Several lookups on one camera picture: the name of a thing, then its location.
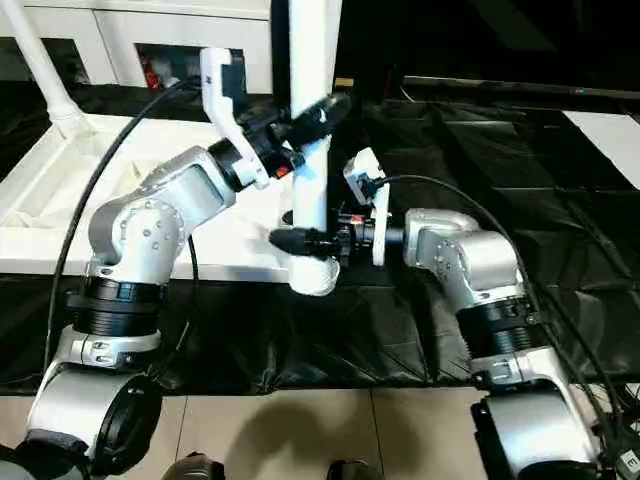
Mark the black glossy mat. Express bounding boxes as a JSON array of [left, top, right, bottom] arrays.
[[0, 79, 640, 397]]

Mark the white glass-door cabinet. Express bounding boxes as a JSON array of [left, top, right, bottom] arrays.
[[0, 0, 275, 97]]

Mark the black backdrop cloth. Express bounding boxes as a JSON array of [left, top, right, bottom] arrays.
[[329, 0, 640, 109]]

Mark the black horizontal bar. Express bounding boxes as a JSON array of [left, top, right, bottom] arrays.
[[402, 74, 640, 100]]

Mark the dark brown round object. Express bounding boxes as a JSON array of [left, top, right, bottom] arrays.
[[164, 452, 227, 480], [327, 459, 387, 480]]

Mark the white flat panel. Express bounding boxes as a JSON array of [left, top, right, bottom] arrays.
[[562, 110, 640, 191]]

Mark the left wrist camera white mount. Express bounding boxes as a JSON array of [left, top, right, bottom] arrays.
[[198, 47, 272, 191]]

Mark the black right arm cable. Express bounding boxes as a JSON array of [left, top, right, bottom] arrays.
[[372, 174, 632, 451]]

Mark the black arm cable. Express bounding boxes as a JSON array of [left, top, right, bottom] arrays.
[[43, 78, 207, 381], [372, 174, 632, 451]]

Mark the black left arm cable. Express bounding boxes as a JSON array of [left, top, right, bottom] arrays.
[[43, 78, 207, 381]]

